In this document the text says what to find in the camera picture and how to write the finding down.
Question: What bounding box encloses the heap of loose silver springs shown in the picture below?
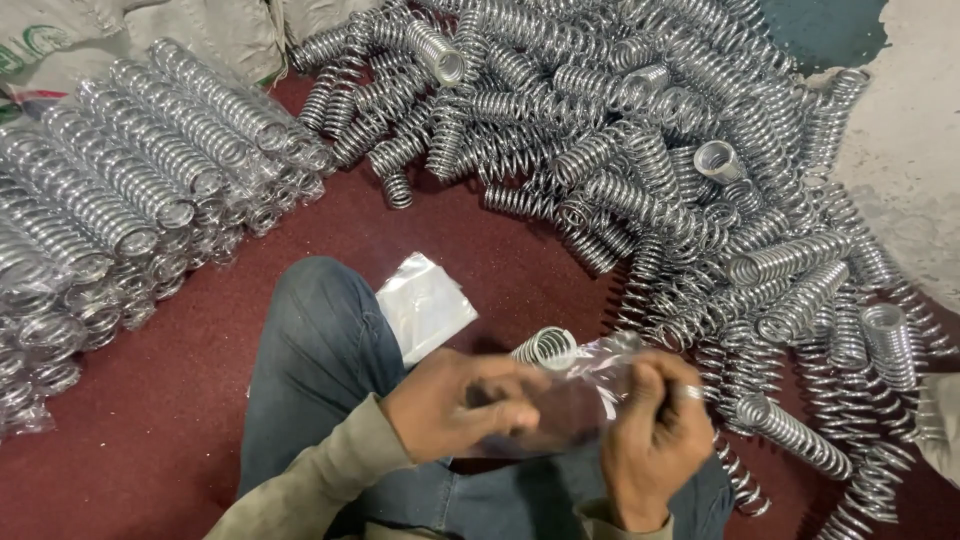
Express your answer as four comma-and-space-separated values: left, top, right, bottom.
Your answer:
288, 0, 960, 540

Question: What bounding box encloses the pile of empty plastic bags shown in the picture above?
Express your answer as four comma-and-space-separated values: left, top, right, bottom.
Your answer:
374, 251, 480, 369

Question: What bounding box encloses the person's left hand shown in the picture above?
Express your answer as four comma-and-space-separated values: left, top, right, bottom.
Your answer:
379, 347, 554, 466

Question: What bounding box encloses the person's blue jeans leg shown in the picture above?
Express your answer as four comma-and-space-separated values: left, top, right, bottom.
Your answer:
237, 255, 738, 540

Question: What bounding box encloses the stack of bagged silver springs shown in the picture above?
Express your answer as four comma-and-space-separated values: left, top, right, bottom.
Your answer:
0, 37, 337, 440

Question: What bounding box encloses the person's right hand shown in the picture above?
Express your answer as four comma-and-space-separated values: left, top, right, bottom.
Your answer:
600, 349, 717, 535

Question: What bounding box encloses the clear plastic bag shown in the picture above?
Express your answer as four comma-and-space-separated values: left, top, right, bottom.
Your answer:
461, 330, 646, 460

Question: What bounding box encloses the woven white sack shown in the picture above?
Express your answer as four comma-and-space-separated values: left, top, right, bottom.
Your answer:
0, 0, 391, 125

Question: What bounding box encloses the silver coil spring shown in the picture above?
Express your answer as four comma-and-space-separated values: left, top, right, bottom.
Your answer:
510, 326, 579, 372

